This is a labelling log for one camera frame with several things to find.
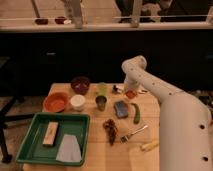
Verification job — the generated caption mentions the white cup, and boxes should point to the white cup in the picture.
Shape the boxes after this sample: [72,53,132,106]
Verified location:
[70,94,86,111]

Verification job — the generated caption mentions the silver fork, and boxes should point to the silver fork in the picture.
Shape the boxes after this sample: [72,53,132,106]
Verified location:
[120,125,148,143]

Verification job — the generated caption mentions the green chili pepper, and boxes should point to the green chili pepper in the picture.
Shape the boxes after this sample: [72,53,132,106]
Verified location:
[131,103,140,124]

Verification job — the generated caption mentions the green plastic tray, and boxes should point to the green plastic tray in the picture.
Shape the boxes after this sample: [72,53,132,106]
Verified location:
[16,113,90,167]

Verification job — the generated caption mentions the black chair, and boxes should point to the black chair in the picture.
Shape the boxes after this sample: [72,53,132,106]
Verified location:
[0,57,36,164]

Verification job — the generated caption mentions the wooden block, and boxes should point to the wooden block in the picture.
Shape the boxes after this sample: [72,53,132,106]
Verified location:
[43,122,59,146]

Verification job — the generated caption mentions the orange bowl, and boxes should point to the orange bowl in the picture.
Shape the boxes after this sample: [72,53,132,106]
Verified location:
[43,92,68,112]

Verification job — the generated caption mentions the grey cloth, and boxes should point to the grey cloth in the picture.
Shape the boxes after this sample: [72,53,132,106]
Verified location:
[56,134,82,162]

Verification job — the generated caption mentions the green plastic cup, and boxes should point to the green plastic cup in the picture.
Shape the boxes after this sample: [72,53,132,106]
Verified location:
[97,82,107,96]

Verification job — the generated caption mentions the blue sponge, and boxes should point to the blue sponge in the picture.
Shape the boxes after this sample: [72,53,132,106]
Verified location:
[114,101,128,119]

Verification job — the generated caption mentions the purple bowl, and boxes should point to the purple bowl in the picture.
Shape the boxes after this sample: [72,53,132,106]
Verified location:
[71,76,90,95]

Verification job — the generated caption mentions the white handled brush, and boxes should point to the white handled brush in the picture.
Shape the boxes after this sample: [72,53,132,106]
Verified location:
[112,84,149,95]

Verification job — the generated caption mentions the red apple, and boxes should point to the red apple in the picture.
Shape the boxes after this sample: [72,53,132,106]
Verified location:
[125,90,137,99]

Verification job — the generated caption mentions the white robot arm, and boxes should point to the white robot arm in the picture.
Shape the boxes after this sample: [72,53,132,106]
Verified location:
[121,55,213,171]

